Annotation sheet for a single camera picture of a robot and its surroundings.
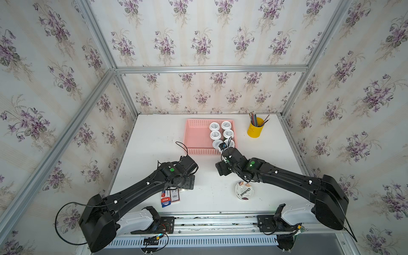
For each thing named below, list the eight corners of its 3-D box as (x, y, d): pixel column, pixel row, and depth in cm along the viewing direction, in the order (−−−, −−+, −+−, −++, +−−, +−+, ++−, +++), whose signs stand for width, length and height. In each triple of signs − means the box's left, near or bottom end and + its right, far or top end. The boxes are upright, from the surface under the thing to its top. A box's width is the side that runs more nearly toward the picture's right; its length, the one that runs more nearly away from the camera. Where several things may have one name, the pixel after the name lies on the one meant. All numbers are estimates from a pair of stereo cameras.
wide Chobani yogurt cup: (235, 201, 81) (237, 198, 77) (233, 184, 86) (234, 181, 83) (253, 201, 81) (255, 198, 77) (250, 184, 86) (251, 181, 83)
